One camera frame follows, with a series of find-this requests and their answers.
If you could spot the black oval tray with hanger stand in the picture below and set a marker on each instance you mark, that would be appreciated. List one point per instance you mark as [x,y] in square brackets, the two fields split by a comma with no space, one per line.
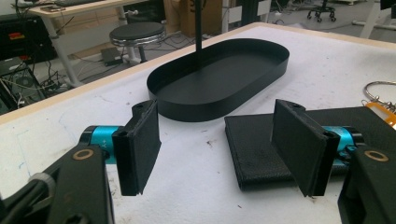
[218,84]

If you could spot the black office chair base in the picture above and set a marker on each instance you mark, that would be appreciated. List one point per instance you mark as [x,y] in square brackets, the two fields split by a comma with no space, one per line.
[324,9]

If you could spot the wooden desk with white legs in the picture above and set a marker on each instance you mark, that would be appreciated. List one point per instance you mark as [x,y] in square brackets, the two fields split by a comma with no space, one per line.
[77,7]

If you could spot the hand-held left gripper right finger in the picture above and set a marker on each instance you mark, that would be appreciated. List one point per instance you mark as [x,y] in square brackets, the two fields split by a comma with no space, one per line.
[303,149]

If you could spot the brown cardboard box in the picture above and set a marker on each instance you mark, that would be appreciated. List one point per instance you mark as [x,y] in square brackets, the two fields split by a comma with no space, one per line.
[186,18]

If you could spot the white table frame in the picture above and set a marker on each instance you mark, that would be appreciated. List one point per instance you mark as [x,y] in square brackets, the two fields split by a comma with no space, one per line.
[370,18]

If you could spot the black wallet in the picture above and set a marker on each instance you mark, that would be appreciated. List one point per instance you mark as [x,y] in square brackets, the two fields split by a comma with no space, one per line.
[255,149]

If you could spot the black round stool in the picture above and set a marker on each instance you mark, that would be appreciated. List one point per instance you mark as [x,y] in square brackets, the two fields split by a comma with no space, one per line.
[137,31]

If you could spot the black flat box on floor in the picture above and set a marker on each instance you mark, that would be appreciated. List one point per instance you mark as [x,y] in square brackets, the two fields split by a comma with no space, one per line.
[110,55]

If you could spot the black metal frame post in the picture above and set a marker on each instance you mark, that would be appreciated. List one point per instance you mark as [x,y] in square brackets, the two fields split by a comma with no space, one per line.
[249,12]

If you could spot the black computer tower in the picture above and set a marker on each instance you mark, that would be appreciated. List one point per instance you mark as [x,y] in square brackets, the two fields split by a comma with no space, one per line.
[18,84]
[25,46]

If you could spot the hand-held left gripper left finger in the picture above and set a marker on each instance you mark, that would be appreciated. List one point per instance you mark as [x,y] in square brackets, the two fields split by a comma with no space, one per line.
[137,149]

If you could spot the white foam mat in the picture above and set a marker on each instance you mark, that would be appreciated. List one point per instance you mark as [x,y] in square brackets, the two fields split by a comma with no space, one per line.
[193,174]

